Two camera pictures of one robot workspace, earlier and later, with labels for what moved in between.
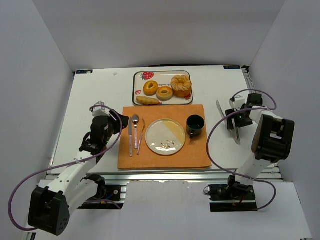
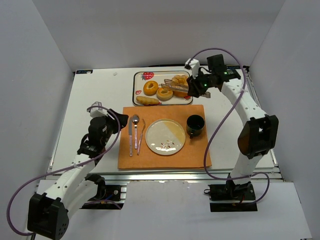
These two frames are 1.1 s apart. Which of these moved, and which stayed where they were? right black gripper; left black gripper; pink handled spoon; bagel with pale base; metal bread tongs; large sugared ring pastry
Moved: right black gripper; metal bread tongs
Stayed: bagel with pale base; large sugared ring pastry; left black gripper; pink handled spoon
